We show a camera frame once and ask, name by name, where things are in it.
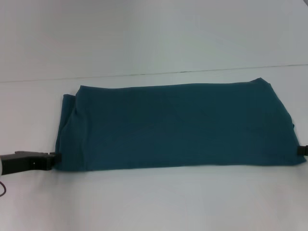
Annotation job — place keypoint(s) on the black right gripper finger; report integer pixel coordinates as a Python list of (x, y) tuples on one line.
[(302, 150)]

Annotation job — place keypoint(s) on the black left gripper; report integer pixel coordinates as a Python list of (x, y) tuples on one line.
[(26, 161)]

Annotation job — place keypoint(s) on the teal t-shirt with FREE print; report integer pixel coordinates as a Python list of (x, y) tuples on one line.
[(180, 125)]

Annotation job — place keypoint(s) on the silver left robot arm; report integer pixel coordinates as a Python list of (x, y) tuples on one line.
[(1, 165)]

